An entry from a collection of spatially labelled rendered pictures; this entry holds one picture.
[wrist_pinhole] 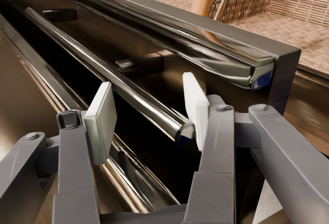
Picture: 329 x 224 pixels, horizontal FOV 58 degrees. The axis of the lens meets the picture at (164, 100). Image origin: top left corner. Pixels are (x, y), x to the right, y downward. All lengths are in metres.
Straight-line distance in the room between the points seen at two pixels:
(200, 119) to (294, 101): 0.47
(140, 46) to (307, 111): 0.39
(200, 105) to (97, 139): 0.06
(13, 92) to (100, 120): 0.24
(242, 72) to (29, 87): 0.28
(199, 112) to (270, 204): 0.37
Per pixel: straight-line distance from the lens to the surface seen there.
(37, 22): 0.40
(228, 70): 0.18
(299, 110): 0.60
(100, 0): 0.31
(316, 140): 0.47
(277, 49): 0.19
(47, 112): 0.34
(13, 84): 0.41
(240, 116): 0.16
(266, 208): 0.52
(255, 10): 1.13
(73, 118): 0.16
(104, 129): 0.18
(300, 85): 0.67
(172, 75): 0.26
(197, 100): 0.16
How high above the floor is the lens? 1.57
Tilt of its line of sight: 37 degrees down
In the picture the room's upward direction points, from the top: 98 degrees counter-clockwise
